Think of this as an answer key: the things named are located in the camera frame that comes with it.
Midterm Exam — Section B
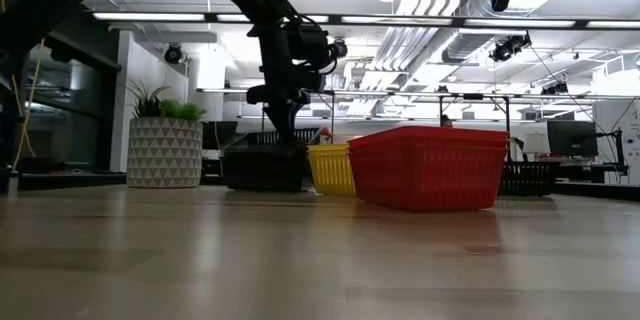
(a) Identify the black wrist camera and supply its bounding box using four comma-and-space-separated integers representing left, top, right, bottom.
294, 19, 350, 76

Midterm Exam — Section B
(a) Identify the white patterned plant pot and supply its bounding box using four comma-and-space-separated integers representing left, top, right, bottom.
126, 117, 204, 189

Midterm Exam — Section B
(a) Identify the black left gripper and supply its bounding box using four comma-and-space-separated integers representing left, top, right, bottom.
247, 22, 324, 144

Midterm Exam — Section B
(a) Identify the green succulent plant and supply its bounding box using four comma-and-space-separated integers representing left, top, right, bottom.
127, 78, 207, 122

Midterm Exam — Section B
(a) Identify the yellow cable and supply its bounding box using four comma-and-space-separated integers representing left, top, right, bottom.
10, 37, 46, 171

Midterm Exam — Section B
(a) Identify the black plastic basket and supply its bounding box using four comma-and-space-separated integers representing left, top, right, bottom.
498, 160, 562, 197
244, 129, 321, 147
222, 143, 307, 193

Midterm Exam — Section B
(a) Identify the red plastic basket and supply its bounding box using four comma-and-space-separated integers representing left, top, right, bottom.
348, 125, 510, 141
348, 135, 510, 150
348, 143, 509, 213

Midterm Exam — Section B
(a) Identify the black computer monitor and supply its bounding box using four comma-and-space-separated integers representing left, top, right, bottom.
546, 119, 600, 159

